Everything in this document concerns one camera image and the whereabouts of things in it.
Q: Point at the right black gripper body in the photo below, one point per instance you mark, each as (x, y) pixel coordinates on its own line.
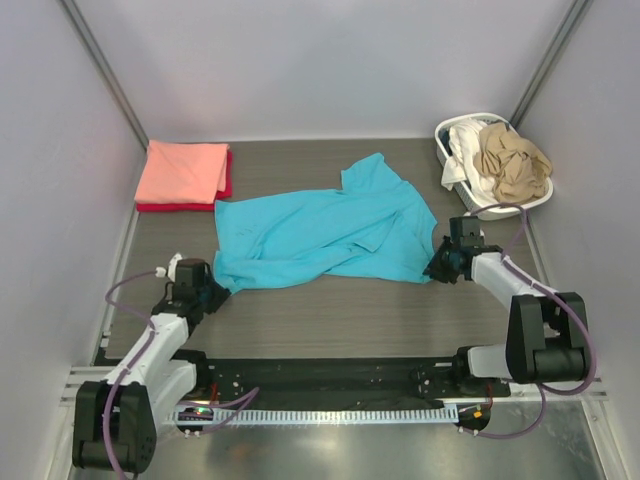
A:
(442, 264)

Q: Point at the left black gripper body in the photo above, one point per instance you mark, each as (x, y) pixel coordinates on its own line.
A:
(211, 294)

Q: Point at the turquoise t shirt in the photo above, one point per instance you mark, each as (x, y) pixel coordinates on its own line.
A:
(376, 225)

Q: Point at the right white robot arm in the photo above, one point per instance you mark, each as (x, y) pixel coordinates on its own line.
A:
(547, 341)

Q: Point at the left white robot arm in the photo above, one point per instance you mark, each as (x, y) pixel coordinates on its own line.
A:
(118, 419)

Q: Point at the folded red t shirt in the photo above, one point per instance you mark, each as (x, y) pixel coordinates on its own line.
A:
(175, 206)

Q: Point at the white laundry basket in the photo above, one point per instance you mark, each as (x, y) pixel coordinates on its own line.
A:
(491, 212)

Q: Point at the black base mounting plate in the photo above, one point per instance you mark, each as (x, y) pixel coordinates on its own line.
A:
(345, 385)

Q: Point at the beige t shirt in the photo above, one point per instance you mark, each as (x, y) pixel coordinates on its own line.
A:
(518, 168)

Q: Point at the folded salmon pink t shirt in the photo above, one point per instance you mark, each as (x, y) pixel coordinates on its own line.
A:
(184, 174)

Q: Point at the white t shirt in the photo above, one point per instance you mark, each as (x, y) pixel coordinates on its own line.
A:
(465, 150)

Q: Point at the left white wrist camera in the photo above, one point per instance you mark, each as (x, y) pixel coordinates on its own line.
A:
(169, 271)

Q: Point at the white slotted cable duct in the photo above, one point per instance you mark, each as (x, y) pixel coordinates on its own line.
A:
(248, 418)

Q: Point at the left aluminium frame post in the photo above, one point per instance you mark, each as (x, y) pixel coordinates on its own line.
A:
(96, 55)

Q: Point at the aluminium frame post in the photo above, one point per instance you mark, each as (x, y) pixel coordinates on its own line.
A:
(96, 55)
(552, 55)

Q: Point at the right aluminium frame post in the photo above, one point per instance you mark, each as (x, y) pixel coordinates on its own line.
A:
(552, 55)

